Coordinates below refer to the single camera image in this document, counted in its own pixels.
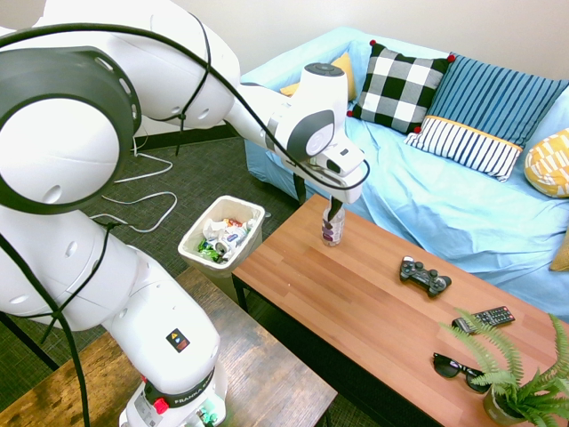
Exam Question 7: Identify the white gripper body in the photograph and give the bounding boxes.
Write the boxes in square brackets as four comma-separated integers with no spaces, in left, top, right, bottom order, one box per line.
[298,158,366,205]

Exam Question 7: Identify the clear plastic bottle purple label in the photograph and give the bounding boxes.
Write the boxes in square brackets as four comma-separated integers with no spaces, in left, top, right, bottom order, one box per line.
[320,198,347,247]

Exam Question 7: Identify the crumpled trash pile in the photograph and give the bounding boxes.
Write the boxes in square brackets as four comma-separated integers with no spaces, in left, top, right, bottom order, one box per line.
[196,217,256,264]

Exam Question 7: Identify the white trash bin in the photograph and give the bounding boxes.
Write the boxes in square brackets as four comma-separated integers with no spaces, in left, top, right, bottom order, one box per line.
[177,195,267,279]

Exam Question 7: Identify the light blue covered sofa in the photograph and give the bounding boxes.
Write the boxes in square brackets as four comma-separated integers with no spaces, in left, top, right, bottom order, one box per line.
[239,25,569,323]

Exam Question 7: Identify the black white checkered pillow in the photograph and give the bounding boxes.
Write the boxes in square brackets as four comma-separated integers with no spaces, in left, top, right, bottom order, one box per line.
[346,39,457,135]

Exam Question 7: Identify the wooden coffee table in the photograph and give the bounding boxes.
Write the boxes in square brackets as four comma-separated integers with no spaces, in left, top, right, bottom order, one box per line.
[231,193,569,427]

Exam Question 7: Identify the plain yellow pillow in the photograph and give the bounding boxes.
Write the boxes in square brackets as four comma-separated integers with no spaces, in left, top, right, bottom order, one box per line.
[279,52,358,102]

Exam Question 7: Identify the black game controller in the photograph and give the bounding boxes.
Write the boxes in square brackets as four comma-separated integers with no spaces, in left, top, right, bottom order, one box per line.
[398,255,453,299]

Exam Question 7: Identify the blue striped pillow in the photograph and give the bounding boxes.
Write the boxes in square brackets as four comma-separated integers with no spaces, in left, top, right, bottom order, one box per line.
[404,52,569,183]

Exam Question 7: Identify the dark rustic wooden robot table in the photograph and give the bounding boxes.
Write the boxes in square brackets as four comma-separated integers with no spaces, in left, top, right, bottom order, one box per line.
[0,265,339,427]

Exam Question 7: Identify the black tv remote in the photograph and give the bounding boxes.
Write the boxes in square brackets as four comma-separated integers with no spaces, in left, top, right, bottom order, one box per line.
[452,305,517,334]

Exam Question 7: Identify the yellow white patterned pillow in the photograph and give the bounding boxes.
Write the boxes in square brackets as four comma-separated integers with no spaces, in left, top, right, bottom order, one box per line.
[523,127,569,199]

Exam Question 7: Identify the black sunglasses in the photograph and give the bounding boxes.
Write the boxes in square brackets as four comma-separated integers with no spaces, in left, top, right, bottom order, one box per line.
[432,351,492,395]

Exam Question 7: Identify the mustard yellow cushion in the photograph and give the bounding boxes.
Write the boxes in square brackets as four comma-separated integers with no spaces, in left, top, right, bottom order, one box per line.
[549,227,569,273]

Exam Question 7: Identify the green potted fern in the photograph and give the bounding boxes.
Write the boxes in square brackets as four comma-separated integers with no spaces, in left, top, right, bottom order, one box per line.
[438,307,569,427]

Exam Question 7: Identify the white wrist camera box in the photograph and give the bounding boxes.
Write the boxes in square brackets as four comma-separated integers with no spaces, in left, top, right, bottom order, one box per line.
[309,138,366,178]

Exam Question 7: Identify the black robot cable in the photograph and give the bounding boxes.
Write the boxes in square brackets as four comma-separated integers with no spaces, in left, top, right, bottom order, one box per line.
[0,12,372,427]

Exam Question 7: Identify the white floor cable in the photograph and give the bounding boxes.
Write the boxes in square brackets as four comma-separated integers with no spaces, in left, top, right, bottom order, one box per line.
[90,136,179,234]

